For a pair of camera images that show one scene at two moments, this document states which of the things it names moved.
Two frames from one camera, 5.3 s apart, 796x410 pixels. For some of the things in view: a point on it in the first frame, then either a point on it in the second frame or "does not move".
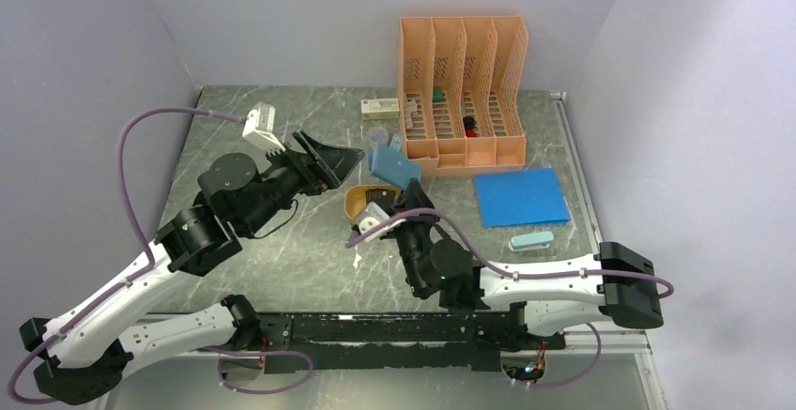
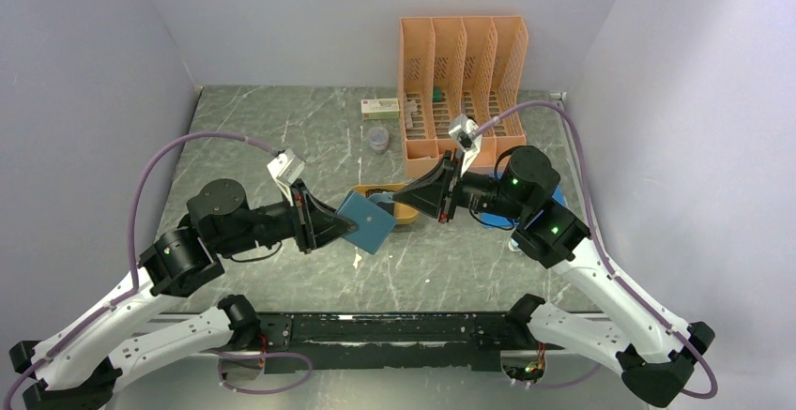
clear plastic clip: x=408 y=108 does not move
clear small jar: x=378 y=135 does not move
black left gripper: x=333 y=162 → x=313 y=222
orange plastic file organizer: x=463 y=90 does not move
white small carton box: x=380 y=109 does not move
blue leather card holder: x=387 y=163 → x=374 y=223
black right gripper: x=414 y=198 → x=431 y=190
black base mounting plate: x=403 y=341 does not move
